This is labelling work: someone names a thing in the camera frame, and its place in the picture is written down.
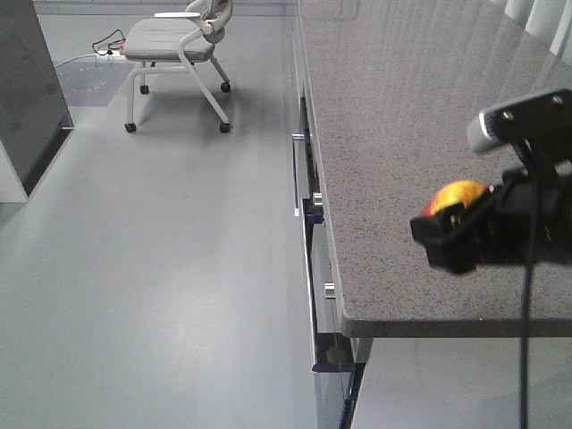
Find grey white wheeled chair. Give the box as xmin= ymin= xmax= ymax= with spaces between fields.
xmin=123 ymin=1 xmax=233 ymax=133

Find silver drawer handle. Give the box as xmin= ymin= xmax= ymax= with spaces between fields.
xmin=291 ymin=132 xmax=323 ymax=217

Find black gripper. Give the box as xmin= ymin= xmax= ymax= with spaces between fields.
xmin=410 ymin=168 xmax=571 ymax=274

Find grey kitchen counter unit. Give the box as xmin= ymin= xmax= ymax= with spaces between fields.
xmin=299 ymin=1 xmax=571 ymax=428

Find black camera cable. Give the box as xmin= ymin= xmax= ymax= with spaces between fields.
xmin=517 ymin=178 xmax=540 ymax=429

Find black and red cables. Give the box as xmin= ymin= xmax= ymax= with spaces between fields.
xmin=92 ymin=29 xmax=126 ymax=56

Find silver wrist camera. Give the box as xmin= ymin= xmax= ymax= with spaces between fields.
xmin=467 ymin=88 xmax=571 ymax=154

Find dark grey cabinet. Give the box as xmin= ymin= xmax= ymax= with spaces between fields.
xmin=1 ymin=1 xmax=73 ymax=203

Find red yellow apple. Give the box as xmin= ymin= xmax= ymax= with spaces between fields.
xmin=421 ymin=180 xmax=488 ymax=216

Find white power strip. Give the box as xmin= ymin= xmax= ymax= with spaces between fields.
xmin=94 ymin=51 xmax=126 ymax=60

